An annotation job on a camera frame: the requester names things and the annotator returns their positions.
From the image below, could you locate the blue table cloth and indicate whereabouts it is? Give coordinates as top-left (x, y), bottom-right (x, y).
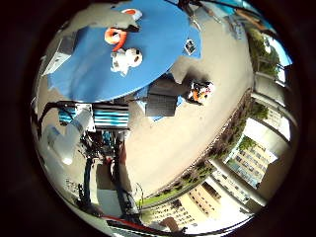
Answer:
top-left (47, 0), bottom-right (204, 104)

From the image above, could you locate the orange black white bag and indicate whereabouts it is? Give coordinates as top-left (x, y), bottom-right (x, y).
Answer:
top-left (185, 80), bottom-right (215, 107)

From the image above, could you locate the red cable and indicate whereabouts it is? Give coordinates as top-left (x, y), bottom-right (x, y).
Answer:
top-left (101, 214), bottom-right (157, 233)

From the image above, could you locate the blue striped rack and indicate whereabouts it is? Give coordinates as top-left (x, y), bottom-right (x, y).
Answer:
top-left (91, 103), bottom-right (130, 131)

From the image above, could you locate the small black white card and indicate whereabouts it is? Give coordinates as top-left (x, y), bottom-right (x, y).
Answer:
top-left (184, 38), bottom-right (198, 56)

